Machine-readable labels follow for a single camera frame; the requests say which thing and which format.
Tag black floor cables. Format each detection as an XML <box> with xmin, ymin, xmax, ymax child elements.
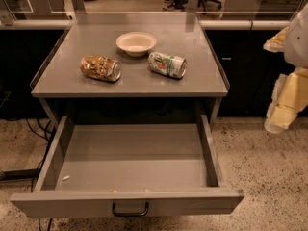
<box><xmin>24</xmin><ymin>118</ymin><xmax>56</xmax><ymax>231</ymax></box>

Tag white paper bowl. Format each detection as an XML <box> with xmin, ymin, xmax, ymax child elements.
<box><xmin>116</xmin><ymin>32</ymin><xmax>157</xmax><ymax>57</ymax></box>

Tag orange soda can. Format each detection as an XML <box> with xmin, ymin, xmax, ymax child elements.
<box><xmin>81</xmin><ymin>56</ymin><xmax>121</xmax><ymax>83</ymax></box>

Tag green white soda can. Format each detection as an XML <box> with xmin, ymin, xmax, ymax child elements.
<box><xmin>148</xmin><ymin>52</ymin><xmax>187</xmax><ymax>79</ymax></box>

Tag black drawer handle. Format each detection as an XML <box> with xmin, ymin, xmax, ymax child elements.
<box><xmin>112</xmin><ymin>202</ymin><xmax>149</xmax><ymax>218</ymax></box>

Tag white horizontal rail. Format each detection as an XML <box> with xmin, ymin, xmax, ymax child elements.
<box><xmin>0</xmin><ymin>18</ymin><xmax>292</xmax><ymax>31</ymax></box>

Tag grey metal cabinet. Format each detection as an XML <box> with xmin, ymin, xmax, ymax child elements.
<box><xmin>32</xmin><ymin>13</ymin><xmax>228</xmax><ymax>121</ymax></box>

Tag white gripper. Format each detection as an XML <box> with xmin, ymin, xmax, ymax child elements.
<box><xmin>263</xmin><ymin>4</ymin><xmax>308</xmax><ymax>134</ymax></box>

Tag open grey top drawer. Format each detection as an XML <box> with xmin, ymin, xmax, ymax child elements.
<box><xmin>11</xmin><ymin>116</ymin><xmax>244</xmax><ymax>218</ymax></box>

